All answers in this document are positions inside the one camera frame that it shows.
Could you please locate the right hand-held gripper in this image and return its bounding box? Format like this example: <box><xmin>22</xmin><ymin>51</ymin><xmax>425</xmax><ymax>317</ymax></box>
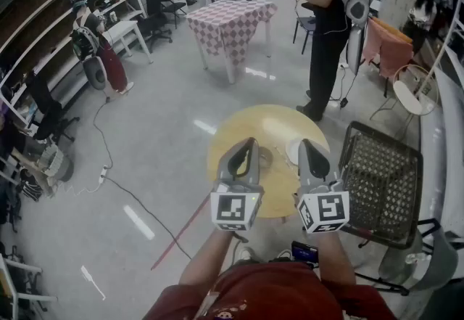
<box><xmin>295</xmin><ymin>139</ymin><xmax>351</xmax><ymax>235</ymax></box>

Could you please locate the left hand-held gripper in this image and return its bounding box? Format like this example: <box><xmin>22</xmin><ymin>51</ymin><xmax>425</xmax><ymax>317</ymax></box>
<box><xmin>210</xmin><ymin>137</ymin><xmax>265</xmax><ymax>233</ymax></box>

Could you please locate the white round plate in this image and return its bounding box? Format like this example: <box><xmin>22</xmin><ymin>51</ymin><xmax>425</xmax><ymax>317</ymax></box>
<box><xmin>285</xmin><ymin>136</ymin><xmax>304</xmax><ymax>165</ymax></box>

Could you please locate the person's right forearm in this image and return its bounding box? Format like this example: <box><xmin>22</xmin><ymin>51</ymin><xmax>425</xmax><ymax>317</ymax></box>
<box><xmin>318</xmin><ymin>231</ymin><xmax>358</xmax><ymax>287</ymax></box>

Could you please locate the person's left forearm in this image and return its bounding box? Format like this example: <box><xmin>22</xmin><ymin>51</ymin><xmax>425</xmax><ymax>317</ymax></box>
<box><xmin>178</xmin><ymin>228</ymin><xmax>236</xmax><ymax>289</ymax></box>

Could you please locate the round wooden table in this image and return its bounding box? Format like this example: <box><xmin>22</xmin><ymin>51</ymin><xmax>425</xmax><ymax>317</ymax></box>
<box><xmin>206</xmin><ymin>104</ymin><xmax>331</xmax><ymax>220</ymax></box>

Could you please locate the metal mesh basket cart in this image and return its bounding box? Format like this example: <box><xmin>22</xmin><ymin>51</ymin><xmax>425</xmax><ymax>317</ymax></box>
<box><xmin>339</xmin><ymin>120</ymin><xmax>424</xmax><ymax>250</ymax></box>

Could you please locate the black device blue screen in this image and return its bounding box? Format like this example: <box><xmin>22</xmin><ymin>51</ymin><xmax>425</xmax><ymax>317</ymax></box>
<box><xmin>291</xmin><ymin>240</ymin><xmax>320</xmax><ymax>264</ymax></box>

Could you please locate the red floor tape strip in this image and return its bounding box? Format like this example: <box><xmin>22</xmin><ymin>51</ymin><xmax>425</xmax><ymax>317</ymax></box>
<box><xmin>149</xmin><ymin>197</ymin><xmax>212</xmax><ymax>271</ymax></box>

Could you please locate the person's red shirt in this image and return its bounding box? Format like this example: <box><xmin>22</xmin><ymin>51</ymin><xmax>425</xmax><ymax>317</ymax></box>
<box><xmin>143</xmin><ymin>262</ymin><xmax>398</xmax><ymax>320</ymax></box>

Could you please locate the clear plastic water bottle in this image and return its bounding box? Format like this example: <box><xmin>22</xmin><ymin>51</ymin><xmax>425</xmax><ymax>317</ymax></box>
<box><xmin>405</xmin><ymin>252</ymin><xmax>432</xmax><ymax>265</ymax></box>

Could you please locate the pink cloth on chair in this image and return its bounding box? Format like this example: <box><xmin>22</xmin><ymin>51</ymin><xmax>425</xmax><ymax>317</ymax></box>
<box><xmin>360</xmin><ymin>17</ymin><xmax>414</xmax><ymax>78</ymax></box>

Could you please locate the white metal shelf rack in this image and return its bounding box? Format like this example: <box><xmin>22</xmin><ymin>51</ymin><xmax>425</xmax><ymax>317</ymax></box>
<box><xmin>413</xmin><ymin>0</ymin><xmax>464</xmax><ymax>239</ymax></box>

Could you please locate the pink checkered cloth table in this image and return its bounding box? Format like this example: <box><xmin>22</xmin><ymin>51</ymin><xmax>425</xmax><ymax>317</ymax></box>
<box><xmin>186</xmin><ymin>0</ymin><xmax>278</xmax><ymax>84</ymax></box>

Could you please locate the grey shell chair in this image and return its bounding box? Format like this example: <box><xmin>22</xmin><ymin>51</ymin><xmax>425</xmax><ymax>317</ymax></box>
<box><xmin>378</xmin><ymin>218</ymin><xmax>460</xmax><ymax>294</ymax></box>

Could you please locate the orange cloth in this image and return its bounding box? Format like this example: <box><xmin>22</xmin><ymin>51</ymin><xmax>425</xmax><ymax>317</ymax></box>
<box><xmin>369</xmin><ymin>17</ymin><xmax>414</xmax><ymax>44</ymax></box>

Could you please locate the black office chair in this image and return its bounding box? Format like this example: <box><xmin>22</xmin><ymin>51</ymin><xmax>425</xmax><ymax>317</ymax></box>
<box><xmin>25</xmin><ymin>71</ymin><xmax>80</xmax><ymax>145</ymax></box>
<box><xmin>139</xmin><ymin>0</ymin><xmax>188</xmax><ymax>53</ymax></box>

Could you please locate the small white table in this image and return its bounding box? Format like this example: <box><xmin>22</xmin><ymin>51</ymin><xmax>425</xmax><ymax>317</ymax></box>
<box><xmin>103</xmin><ymin>20</ymin><xmax>154</xmax><ymax>65</ymax></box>

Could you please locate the grey woven basket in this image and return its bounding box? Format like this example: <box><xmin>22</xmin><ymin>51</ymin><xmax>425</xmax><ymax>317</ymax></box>
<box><xmin>38</xmin><ymin>144</ymin><xmax>75</xmax><ymax>184</ymax></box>

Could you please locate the black cable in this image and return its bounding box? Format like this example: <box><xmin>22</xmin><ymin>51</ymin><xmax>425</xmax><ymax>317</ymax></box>
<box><xmin>104</xmin><ymin>176</ymin><xmax>193</xmax><ymax>261</ymax></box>
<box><xmin>92</xmin><ymin>95</ymin><xmax>115</xmax><ymax>171</ymax></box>

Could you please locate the white wire chair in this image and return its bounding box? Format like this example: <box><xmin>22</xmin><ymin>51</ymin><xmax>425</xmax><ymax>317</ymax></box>
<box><xmin>369</xmin><ymin>63</ymin><xmax>439</xmax><ymax>131</ymax></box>

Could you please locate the white metal frame rack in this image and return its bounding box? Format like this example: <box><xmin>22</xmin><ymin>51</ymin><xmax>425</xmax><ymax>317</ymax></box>
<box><xmin>0</xmin><ymin>253</ymin><xmax>59</xmax><ymax>320</ymax></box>

